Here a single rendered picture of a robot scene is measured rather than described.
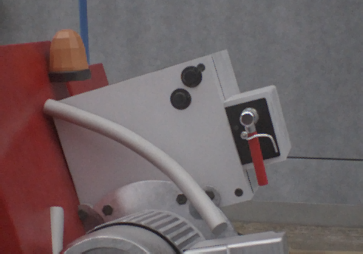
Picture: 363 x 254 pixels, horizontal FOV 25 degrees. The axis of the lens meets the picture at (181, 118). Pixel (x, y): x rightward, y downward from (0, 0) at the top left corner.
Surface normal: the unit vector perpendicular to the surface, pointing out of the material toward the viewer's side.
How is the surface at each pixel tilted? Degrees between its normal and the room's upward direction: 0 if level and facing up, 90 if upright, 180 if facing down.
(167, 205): 81
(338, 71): 90
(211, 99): 90
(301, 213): 90
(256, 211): 90
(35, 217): 70
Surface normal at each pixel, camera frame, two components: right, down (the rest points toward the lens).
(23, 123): 0.92, -0.31
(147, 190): -0.19, -0.03
